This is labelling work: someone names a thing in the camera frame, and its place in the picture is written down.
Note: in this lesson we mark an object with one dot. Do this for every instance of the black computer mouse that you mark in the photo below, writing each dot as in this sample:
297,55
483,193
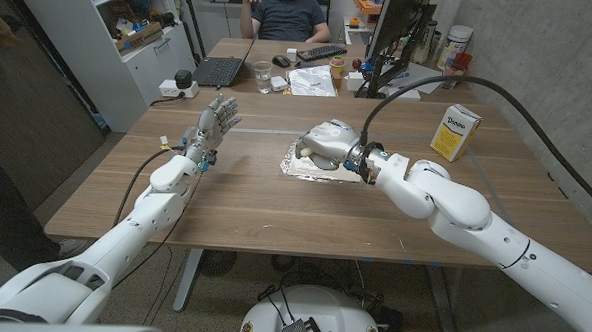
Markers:
281,60

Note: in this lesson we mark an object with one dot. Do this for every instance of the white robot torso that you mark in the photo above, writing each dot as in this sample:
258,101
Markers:
312,312

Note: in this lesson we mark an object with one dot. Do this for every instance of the small white box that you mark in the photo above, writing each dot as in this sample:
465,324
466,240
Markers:
355,81

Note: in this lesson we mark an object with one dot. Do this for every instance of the white paper sheet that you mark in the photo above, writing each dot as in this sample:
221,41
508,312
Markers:
425,71

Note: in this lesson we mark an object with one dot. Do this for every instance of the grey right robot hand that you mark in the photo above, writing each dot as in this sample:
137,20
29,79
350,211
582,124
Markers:
332,140

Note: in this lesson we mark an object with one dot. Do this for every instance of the red ball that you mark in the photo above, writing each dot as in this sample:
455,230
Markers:
356,63

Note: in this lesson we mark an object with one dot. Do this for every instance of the black round floor fan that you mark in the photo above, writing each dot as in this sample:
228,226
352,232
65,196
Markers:
216,262

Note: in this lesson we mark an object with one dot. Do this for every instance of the black computer monitor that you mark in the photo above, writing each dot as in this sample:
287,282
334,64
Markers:
397,18

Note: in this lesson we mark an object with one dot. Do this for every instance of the white and yellow carton box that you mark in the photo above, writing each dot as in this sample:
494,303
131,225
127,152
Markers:
455,132

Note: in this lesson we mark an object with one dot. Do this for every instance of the small wooden block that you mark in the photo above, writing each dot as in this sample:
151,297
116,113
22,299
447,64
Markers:
336,81

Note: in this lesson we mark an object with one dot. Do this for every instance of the clear bag with beige board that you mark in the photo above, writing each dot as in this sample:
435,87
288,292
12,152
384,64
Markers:
301,170

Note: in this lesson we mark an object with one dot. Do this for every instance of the white shelf cabinet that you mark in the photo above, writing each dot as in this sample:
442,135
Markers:
145,74

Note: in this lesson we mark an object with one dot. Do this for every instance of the black round plug adapter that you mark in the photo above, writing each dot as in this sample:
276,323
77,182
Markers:
183,78

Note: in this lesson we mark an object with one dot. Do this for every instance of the blue plastic object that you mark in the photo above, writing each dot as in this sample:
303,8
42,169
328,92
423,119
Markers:
366,67

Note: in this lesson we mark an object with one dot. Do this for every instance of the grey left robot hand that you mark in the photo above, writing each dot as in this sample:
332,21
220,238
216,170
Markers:
210,129

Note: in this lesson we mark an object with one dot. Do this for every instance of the colourful stacking toy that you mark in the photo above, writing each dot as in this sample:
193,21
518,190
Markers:
337,63

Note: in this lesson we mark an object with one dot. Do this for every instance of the black keyboard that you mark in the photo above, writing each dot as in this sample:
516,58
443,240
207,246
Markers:
322,52

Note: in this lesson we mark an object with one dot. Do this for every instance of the clear drinking glass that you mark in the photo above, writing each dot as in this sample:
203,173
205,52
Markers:
263,77

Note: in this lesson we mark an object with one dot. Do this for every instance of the white power strip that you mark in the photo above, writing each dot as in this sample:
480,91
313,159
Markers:
166,87

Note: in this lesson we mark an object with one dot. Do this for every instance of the clear bottle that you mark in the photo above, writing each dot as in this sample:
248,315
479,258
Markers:
422,51

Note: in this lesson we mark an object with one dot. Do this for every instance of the small white charger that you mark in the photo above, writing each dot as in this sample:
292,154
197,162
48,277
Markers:
278,83

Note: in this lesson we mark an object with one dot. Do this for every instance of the grey table leg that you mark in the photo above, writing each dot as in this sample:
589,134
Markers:
441,302
187,281

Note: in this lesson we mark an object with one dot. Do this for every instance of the white labelled canister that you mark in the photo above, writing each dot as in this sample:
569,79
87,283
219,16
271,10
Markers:
455,45

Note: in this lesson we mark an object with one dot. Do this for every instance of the seated person in dark shirt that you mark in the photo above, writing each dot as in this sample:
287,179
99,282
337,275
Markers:
287,18

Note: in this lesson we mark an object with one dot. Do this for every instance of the small white cube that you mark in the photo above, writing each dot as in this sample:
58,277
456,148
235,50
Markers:
291,54

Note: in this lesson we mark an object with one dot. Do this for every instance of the brown cardboard box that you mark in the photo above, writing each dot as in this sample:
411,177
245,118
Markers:
139,38

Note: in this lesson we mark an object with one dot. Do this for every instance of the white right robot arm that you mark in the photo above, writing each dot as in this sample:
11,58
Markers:
454,203

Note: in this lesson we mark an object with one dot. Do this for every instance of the black laptop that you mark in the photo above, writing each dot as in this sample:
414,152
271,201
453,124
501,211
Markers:
219,71

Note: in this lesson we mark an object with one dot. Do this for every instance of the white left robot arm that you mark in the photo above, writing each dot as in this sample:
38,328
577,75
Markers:
122,238

